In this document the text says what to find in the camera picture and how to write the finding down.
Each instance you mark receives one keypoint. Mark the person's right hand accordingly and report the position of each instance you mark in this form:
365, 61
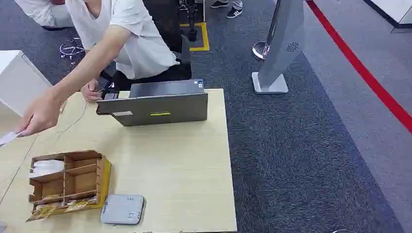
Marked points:
91, 91

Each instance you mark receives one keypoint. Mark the person's left hand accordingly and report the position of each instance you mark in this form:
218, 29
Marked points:
40, 115

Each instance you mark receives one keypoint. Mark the black phone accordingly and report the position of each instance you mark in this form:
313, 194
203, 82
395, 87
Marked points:
111, 95

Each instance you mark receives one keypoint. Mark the white cabinet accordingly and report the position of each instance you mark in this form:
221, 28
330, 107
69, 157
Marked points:
19, 83

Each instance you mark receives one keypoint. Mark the white card stack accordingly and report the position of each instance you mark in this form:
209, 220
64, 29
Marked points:
46, 168

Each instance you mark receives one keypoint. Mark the person in white shirt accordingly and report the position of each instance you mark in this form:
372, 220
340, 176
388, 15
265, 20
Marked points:
145, 48

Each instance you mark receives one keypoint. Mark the grey laptop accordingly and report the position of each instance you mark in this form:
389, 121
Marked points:
161, 109

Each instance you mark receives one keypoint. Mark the wooden card box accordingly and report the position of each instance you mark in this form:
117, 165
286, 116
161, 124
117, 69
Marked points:
80, 180

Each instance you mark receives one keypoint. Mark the crouching person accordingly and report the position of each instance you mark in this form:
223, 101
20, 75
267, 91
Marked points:
42, 13

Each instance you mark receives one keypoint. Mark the yellow printed card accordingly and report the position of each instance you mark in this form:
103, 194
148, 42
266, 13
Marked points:
77, 205
45, 211

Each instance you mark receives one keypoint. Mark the black chair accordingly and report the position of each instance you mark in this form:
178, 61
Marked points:
167, 29

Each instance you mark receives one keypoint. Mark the grey square card reader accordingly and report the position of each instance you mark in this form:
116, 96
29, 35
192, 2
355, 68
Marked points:
123, 209

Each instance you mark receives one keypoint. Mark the black equipment stand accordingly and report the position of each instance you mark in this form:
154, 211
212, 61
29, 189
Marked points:
192, 19

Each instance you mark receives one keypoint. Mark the person's shoe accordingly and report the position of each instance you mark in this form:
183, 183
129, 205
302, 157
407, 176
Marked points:
234, 13
219, 4

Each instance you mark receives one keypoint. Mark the grey standing kiosk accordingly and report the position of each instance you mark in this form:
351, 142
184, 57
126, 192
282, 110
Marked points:
283, 45

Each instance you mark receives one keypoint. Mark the white platform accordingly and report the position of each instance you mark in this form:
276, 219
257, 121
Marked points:
391, 11

